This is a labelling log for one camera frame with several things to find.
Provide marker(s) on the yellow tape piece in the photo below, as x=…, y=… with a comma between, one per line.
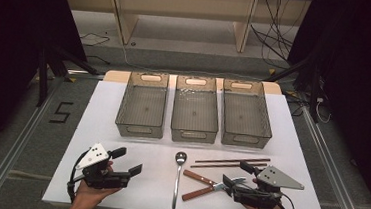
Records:
x=272, y=71
x=71, y=79

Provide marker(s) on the light wooden desk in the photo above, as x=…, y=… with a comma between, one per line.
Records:
x=125, y=19

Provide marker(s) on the person's left hand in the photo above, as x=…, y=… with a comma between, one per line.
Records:
x=91, y=195

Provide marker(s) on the metal spoon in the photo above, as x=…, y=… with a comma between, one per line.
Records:
x=180, y=157

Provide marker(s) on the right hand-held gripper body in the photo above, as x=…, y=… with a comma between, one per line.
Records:
x=256, y=197

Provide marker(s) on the black tripod stand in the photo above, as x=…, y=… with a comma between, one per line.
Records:
x=43, y=80
x=313, y=94

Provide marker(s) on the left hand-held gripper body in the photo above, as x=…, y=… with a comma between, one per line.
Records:
x=100, y=178

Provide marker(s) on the black curtain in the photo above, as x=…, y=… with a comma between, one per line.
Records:
x=364, y=98
x=10, y=54

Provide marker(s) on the aluminium floor rail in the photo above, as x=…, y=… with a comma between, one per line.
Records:
x=12, y=157
x=335, y=176

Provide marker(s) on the dark brown chopstick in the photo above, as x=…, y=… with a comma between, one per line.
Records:
x=222, y=165
x=232, y=160

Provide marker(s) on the white table cover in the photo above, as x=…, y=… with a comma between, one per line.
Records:
x=104, y=138

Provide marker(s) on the smoky clear plastic bin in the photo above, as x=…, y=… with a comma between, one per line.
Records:
x=195, y=113
x=246, y=117
x=143, y=109

